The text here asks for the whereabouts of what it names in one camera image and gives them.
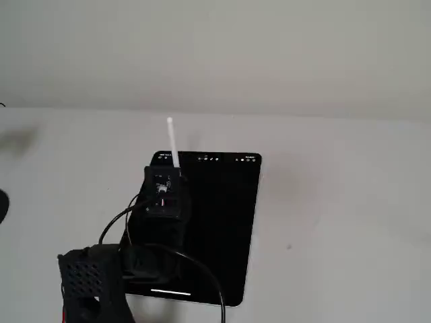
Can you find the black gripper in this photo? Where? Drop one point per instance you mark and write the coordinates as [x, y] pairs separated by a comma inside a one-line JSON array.
[[182, 206]]

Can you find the white stylus pencil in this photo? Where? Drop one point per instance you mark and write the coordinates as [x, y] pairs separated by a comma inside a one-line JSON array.
[[173, 143]]

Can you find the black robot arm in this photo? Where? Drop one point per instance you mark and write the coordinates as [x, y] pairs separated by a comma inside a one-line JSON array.
[[87, 286]]

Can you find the black screen silver tablet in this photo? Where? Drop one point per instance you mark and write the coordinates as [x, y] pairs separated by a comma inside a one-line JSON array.
[[219, 222]]

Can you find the black round object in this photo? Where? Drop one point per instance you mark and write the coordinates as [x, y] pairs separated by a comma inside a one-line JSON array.
[[3, 207]]

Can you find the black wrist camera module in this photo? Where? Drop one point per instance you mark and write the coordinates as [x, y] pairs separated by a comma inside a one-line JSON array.
[[163, 188]]

